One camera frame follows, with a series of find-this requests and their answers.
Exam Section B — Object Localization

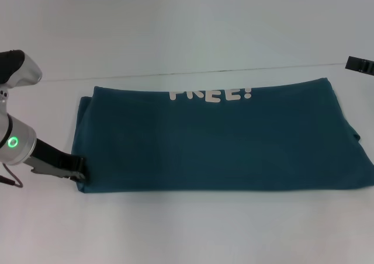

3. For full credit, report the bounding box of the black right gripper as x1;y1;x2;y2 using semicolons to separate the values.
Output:
345;55;374;75

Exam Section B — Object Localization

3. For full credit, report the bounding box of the left arm red black cable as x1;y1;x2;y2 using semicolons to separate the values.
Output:
0;163;24;188

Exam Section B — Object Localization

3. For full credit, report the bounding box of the teal blue shirt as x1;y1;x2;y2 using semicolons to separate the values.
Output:
71;77;374;194

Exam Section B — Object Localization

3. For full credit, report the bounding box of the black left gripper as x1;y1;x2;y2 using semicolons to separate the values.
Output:
26;137;87;181

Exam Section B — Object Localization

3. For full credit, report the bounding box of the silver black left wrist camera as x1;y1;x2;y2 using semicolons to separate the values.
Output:
0;50;43;90

